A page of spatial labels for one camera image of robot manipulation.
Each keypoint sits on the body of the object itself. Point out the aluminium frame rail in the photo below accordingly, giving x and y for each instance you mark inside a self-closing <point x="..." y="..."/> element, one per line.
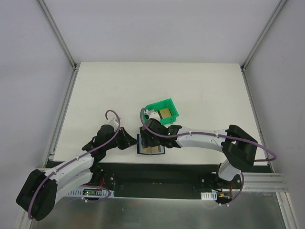
<point x="264" y="182"/>

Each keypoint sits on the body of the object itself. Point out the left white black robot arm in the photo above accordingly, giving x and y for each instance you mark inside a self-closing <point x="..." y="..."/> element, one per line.
<point x="43" y="189"/>

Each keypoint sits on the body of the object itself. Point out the black leather card holder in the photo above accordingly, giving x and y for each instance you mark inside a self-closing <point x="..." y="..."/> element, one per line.
<point x="139" y="146"/>

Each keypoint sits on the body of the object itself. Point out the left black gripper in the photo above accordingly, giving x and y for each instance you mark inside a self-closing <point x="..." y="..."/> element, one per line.
<point x="122" y="140"/>

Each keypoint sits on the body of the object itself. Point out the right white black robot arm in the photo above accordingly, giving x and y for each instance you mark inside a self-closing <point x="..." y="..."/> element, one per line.
<point x="238" y="147"/>

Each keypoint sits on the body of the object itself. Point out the green plastic bin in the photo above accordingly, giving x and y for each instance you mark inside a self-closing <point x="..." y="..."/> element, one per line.
<point x="167" y="103"/>

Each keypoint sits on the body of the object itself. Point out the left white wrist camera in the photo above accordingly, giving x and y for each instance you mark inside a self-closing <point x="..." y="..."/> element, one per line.
<point x="113" y="121"/>

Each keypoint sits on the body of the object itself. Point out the left white cable duct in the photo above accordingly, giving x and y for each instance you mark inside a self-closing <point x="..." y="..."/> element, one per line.
<point x="90" y="192"/>

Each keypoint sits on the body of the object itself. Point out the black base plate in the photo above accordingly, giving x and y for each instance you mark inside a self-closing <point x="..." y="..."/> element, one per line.
<point x="161" y="180"/>

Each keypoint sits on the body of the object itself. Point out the right white cable duct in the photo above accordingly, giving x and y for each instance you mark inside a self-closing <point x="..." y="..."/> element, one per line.
<point x="209" y="196"/>

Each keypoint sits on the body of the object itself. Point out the white cable duct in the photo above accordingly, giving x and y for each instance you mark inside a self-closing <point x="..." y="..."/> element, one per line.
<point x="90" y="192"/>
<point x="209" y="196"/>

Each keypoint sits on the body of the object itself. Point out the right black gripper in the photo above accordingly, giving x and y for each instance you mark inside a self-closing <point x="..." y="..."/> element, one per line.
<point x="147" y="140"/>

